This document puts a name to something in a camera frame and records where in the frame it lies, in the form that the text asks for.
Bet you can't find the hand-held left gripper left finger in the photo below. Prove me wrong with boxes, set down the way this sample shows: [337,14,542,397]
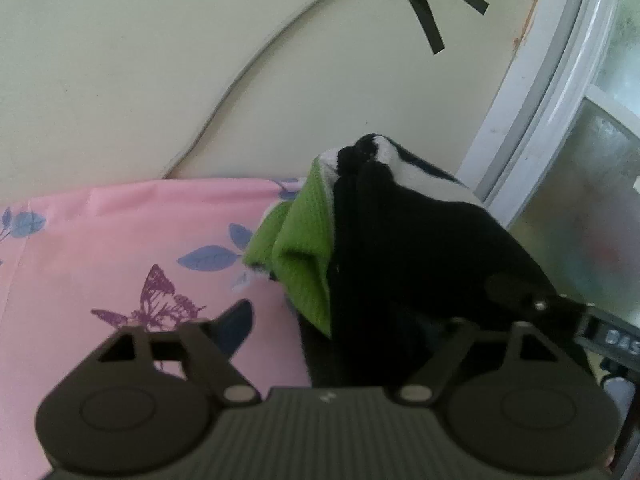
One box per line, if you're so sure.
[97,299,261,404]

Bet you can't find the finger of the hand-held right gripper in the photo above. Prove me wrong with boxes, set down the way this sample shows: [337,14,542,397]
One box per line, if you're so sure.
[485,272,594,336]

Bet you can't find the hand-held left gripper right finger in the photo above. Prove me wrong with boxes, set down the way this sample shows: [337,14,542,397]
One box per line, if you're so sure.
[400,318,582,404]

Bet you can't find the black sweater white green stripes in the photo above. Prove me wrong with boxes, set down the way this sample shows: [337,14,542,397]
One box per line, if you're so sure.
[242,132,591,391]

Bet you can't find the pink floral bedsheet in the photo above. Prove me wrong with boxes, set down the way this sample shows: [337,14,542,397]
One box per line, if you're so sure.
[0,175,321,480]

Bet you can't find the white framed window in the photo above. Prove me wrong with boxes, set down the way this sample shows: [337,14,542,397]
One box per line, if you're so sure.
[454,0,640,323]

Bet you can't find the black tape cross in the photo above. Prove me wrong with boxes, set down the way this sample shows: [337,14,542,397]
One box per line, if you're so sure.
[372,0,489,55]

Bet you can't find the grey power cable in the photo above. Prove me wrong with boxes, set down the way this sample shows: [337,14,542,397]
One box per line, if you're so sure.
[160,0,373,179]

